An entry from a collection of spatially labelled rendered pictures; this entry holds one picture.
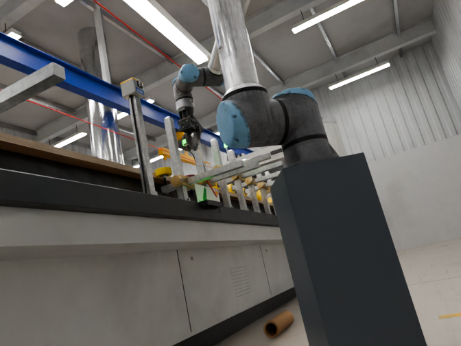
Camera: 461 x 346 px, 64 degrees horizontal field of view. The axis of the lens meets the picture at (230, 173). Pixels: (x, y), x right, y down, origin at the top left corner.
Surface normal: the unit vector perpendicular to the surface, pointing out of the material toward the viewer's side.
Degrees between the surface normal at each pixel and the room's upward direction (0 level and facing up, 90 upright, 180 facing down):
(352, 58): 90
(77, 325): 90
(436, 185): 90
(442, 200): 90
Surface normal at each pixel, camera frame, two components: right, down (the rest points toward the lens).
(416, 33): -0.45, -0.14
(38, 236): 0.89, -0.29
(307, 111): 0.32, -0.32
